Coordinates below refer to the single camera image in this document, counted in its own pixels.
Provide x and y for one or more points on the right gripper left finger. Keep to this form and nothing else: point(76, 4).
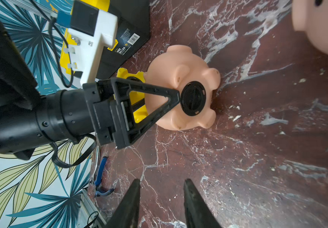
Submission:
point(127, 212)

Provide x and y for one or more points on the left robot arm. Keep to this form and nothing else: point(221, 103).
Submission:
point(19, 100)

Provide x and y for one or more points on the orange piggy bank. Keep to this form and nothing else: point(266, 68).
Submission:
point(175, 69)

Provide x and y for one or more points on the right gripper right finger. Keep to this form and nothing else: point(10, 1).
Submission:
point(197, 214)

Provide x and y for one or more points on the black round plug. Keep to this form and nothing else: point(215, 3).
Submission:
point(193, 98)

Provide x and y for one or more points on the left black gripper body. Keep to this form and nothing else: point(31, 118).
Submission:
point(73, 114)

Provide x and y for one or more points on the blue handled pliers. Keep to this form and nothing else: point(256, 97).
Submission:
point(101, 192)

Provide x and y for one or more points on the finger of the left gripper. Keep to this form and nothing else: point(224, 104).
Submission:
point(127, 130)

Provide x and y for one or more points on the yellow black toolbox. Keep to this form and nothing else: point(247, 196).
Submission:
point(132, 33)

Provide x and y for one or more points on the yellow piggy bank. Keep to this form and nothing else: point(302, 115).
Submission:
point(137, 99)

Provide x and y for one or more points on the pink piggy bank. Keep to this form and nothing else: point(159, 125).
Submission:
point(311, 17)

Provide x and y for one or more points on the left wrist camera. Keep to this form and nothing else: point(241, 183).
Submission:
point(88, 31)

